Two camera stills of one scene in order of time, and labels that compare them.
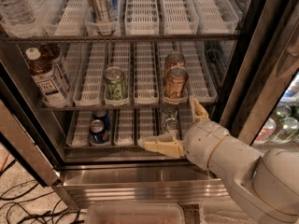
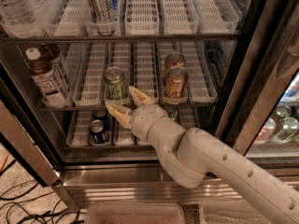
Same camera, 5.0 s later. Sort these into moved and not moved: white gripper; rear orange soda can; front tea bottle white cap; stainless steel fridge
Moved: white gripper
Not moved: front tea bottle white cap; rear orange soda can; stainless steel fridge
